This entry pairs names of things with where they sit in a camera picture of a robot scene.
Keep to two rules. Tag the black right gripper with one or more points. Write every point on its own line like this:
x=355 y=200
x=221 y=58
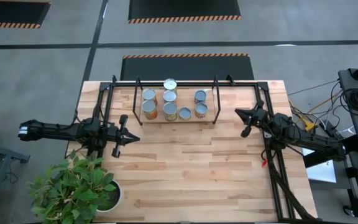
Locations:
x=259 y=119

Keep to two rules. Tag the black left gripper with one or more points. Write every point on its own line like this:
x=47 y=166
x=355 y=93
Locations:
x=115 y=135

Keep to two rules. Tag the spicy black beans can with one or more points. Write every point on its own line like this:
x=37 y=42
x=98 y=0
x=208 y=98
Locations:
x=201 y=109

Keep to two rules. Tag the short blue can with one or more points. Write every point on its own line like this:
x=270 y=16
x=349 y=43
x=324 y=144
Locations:
x=200 y=96

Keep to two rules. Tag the teal pink corn can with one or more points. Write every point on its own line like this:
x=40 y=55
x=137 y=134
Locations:
x=185 y=113

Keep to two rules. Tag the yellow green can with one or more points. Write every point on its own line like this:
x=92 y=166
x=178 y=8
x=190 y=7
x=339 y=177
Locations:
x=170 y=84

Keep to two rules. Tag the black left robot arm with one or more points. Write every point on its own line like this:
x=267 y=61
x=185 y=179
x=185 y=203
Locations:
x=57 y=132

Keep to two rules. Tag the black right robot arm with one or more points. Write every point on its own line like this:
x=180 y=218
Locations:
x=315 y=141

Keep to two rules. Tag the red clip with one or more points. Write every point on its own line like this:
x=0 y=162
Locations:
x=263 y=162

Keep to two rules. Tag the green plant in white pot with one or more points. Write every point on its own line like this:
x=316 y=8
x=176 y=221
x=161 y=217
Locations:
x=73 y=186

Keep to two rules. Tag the black mat orange striped edge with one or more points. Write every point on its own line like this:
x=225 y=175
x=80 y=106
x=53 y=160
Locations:
x=11 y=12
x=182 y=9
x=185 y=67

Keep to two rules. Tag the white paper sheet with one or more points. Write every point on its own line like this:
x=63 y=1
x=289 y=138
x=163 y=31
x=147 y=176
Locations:
x=320 y=172

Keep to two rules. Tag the black aluminium rig frame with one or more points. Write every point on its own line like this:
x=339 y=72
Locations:
x=197 y=84

